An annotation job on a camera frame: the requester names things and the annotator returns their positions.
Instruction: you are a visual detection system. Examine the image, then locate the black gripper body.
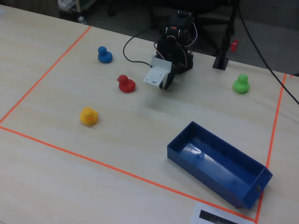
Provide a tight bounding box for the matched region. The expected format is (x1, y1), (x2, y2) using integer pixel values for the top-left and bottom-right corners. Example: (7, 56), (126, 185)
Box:
(155, 36), (188, 75)

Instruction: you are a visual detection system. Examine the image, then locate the green rubber duck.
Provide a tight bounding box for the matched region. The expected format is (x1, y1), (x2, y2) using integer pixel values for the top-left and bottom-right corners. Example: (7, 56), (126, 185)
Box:
(232, 73), (251, 95)

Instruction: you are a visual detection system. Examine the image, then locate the red rubber duck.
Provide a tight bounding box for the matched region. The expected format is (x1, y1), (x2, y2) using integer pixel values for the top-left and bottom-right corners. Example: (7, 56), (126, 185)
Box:
(116, 74), (137, 94)

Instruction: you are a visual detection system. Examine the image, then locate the blue rubber duck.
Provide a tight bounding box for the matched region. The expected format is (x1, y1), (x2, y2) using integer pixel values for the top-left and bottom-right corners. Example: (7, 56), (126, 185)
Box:
(97, 45), (114, 64)

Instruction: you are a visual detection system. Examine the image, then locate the yellow rubber duck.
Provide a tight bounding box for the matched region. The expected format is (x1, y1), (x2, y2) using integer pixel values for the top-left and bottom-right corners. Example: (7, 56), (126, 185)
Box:
(79, 106), (99, 127)

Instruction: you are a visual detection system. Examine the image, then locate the blue plastic box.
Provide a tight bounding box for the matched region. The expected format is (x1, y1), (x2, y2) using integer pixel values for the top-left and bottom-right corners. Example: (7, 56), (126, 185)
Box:
(166, 120), (274, 210)

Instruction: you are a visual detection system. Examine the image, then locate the orange tape strip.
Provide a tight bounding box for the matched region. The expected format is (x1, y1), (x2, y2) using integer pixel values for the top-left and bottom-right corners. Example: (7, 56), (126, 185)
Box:
(255, 73), (287, 223)
(0, 26), (93, 124)
(0, 125), (257, 222)

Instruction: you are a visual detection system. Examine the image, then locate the white paper with black bar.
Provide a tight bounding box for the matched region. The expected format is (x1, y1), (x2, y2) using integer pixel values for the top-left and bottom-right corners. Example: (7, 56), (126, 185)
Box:
(190, 201), (256, 224)

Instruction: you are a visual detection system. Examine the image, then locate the thin black camera cable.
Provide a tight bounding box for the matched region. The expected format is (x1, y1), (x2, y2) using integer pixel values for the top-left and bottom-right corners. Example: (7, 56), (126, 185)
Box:
(123, 29), (156, 67)

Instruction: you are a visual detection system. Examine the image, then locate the black stand post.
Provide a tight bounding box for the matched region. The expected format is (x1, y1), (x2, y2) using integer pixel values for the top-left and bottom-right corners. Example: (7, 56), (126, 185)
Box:
(212, 0), (237, 70)

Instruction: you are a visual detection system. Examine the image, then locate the red clamp handle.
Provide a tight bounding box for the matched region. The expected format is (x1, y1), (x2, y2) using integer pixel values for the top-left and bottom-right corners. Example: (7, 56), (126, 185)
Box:
(229, 39), (240, 53)

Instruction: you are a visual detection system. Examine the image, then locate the thick black cable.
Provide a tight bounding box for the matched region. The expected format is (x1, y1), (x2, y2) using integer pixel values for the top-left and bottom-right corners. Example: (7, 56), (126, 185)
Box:
(237, 0), (299, 105)

